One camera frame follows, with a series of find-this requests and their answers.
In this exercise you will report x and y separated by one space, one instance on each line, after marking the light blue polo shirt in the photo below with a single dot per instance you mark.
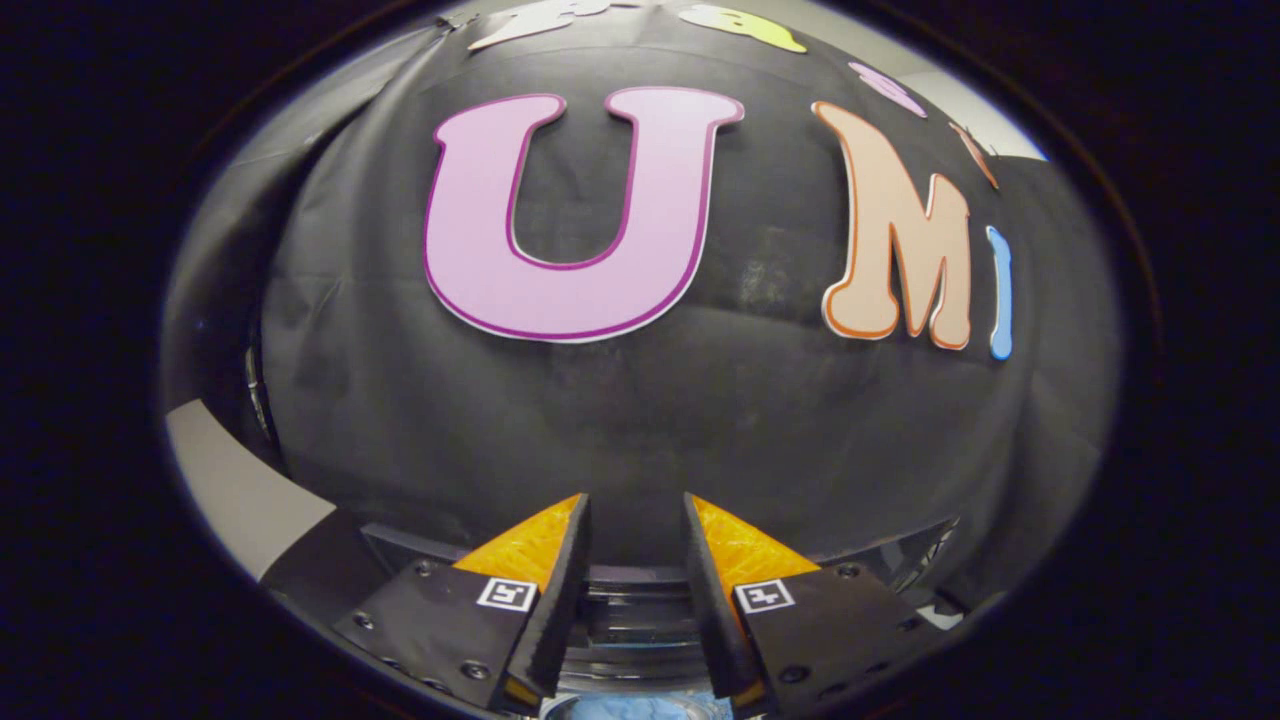
640 708

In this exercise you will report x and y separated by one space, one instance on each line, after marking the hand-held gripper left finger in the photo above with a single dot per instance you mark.
565 600

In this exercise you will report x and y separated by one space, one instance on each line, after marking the metal backdrop stand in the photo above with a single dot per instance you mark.
255 395

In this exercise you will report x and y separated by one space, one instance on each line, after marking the black backdrop cloth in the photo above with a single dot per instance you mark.
600 420

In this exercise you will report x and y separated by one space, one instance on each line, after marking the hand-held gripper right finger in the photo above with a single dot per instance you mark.
710 600

